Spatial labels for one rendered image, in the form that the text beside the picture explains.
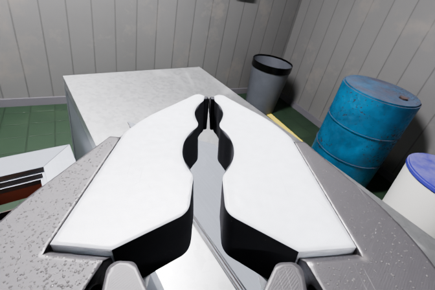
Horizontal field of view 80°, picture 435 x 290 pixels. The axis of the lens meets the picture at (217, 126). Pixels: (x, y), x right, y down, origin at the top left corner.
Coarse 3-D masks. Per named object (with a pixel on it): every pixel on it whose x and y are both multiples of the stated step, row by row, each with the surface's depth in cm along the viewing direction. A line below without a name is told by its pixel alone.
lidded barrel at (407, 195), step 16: (416, 160) 178; (432, 160) 182; (400, 176) 181; (416, 176) 164; (432, 176) 165; (400, 192) 177; (416, 192) 165; (432, 192) 157; (400, 208) 176; (416, 208) 167; (432, 208) 159; (416, 224) 169; (432, 224) 163
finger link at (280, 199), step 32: (224, 96) 11; (224, 128) 9; (256, 128) 9; (224, 160) 9; (256, 160) 8; (288, 160) 8; (224, 192) 7; (256, 192) 7; (288, 192) 7; (320, 192) 7; (224, 224) 6; (256, 224) 6; (288, 224) 6; (320, 224) 6; (256, 256) 6; (288, 256) 6
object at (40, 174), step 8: (40, 168) 82; (8, 176) 78; (16, 176) 79; (24, 176) 80; (32, 176) 81; (40, 176) 83; (0, 184) 77; (8, 184) 78; (16, 184) 79; (24, 184) 81; (32, 184) 82; (0, 192) 78
